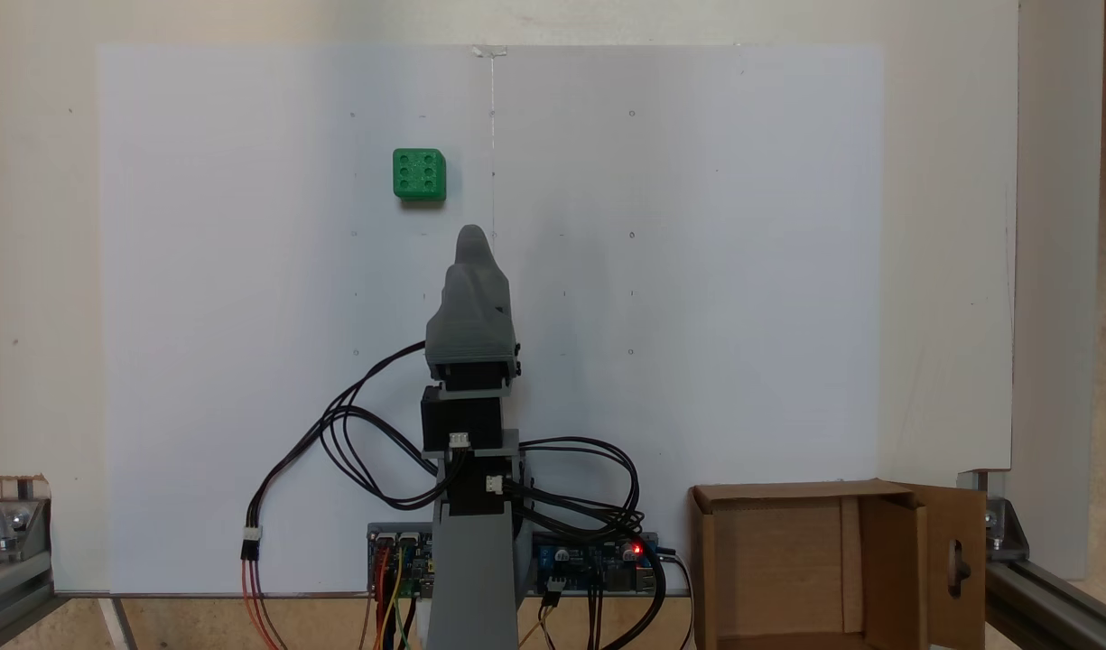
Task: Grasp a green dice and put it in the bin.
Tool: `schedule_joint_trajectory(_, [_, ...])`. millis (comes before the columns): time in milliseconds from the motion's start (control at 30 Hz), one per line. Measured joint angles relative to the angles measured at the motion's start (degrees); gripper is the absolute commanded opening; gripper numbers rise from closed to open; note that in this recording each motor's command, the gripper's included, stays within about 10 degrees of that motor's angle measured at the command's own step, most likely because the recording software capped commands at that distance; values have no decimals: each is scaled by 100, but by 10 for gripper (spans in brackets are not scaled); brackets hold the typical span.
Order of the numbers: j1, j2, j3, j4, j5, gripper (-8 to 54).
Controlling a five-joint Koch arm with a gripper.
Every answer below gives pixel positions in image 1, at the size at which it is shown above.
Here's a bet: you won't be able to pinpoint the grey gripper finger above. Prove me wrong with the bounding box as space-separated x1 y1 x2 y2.
437 226 508 313
491 257 524 375

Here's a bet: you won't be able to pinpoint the green dice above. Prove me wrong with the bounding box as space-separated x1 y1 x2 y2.
393 149 447 202

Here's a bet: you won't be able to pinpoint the white paper sheet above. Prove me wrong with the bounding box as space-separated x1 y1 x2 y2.
491 43 884 543
97 45 496 597

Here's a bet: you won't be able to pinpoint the blue board with red LED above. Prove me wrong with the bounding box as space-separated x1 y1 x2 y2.
530 531 659 595

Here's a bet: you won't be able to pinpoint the brown cardboard box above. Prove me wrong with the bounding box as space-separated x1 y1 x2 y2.
688 478 988 650

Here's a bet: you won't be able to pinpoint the black servo cable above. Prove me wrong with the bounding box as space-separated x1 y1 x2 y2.
515 436 644 529
321 339 450 508
507 478 669 650

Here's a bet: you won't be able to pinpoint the black cable with white connector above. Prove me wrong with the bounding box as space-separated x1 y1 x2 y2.
240 406 445 562

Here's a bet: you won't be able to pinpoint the blue board with coloured wires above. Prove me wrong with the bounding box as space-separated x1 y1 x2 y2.
367 524 436 599

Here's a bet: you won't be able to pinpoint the yellow jumper wire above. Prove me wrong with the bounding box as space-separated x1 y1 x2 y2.
379 546 405 650

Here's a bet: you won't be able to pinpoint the yellow black wire pair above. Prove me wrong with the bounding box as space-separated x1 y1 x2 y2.
519 587 564 650

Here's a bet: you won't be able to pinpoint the black power cable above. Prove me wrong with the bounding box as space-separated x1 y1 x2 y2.
656 544 696 650

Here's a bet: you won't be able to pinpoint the red orange wire bundle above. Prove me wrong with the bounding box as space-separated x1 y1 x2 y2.
241 558 287 650

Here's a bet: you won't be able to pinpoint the grey metal corner bracket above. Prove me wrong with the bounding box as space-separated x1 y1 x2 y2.
0 477 53 562
957 468 1030 564

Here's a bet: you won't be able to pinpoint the aluminium frame rail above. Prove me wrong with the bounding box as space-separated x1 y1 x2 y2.
0 551 59 650
984 558 1106 650

